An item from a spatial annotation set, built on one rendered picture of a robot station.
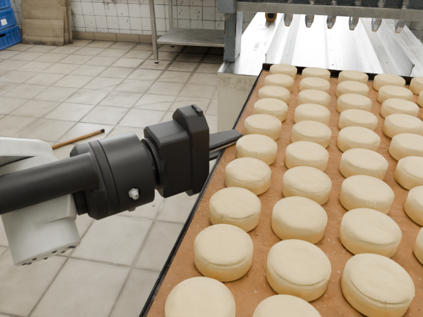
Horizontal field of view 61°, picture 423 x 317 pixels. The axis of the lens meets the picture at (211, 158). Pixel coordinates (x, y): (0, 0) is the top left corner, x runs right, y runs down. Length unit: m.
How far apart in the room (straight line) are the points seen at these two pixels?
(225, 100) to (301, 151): 0.80
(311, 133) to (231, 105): 0.76
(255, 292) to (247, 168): 0.14
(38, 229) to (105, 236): 1.42
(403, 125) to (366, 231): 0.23
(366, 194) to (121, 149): 0.26
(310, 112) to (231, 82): 0.68
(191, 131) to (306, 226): 0.17
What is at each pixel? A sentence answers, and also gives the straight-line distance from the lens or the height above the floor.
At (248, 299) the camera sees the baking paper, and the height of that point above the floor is 1.00.
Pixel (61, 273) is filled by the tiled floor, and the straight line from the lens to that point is 1.71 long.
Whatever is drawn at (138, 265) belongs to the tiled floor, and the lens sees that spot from 1.65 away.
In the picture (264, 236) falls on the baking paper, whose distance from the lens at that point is 0.34.
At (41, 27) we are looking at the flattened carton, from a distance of 5.01.
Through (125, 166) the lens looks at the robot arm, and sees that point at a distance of 0.39.
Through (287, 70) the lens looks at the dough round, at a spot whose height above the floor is 1.02.
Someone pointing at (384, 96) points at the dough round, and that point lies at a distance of 0.64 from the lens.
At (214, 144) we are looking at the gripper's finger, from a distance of 0.45.
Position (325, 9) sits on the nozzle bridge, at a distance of 1.14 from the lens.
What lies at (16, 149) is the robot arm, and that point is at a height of 1.06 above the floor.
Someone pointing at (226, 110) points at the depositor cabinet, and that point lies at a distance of 1.23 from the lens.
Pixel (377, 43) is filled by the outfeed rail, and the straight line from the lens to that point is 1.39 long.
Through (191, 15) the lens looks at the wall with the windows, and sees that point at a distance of 4.46.
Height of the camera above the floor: 1.24
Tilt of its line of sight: 34 degrees down
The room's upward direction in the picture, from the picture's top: straight up
